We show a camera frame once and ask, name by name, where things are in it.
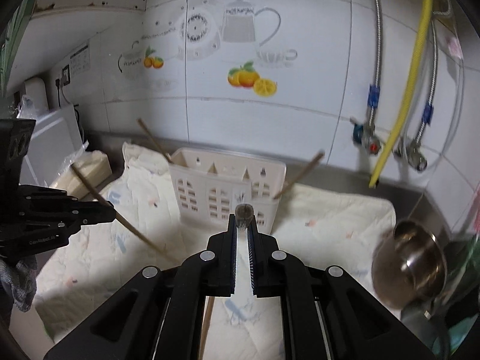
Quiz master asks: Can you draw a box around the right braided steel hose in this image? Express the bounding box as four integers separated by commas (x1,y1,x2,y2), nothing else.
415,18,440,147

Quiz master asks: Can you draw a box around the white instruction sticker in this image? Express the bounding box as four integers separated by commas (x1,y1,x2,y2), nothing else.
69,42,90,77

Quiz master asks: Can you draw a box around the steel pot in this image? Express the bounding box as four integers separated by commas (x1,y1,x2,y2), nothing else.
371,219,448,310

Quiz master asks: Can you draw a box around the beige plastic utensil holder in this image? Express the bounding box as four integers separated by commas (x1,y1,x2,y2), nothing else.
169,148,287,234

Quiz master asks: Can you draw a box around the wooden chopstick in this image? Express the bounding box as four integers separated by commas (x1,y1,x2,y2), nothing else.
272,150,325,200
198,297,215,360
70,164,178,263
235,203,255,230
137,118,173,164

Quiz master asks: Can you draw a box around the red handle water valve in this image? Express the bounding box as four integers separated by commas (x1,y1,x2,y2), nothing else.
350,117,383,155

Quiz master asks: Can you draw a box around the grey gloved left hand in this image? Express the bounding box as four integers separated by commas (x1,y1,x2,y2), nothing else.
1,256,38,314

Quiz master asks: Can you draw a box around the cream quilted mat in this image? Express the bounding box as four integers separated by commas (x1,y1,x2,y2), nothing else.
33,143,396,359

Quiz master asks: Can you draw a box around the green plastic utensil rack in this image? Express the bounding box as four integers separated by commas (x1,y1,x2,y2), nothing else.
429,234,479,359

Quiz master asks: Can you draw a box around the yellow gas hose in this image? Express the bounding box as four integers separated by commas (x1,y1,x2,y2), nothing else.
367,0,435,189

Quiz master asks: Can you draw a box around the white cutting board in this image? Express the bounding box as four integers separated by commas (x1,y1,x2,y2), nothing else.
19,106,83,187

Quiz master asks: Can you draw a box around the chrome angle valve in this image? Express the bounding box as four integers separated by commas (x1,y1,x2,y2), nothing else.
394,137,428,172

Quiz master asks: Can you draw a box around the wall power socket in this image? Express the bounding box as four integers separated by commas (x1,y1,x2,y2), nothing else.
60,64,71,87

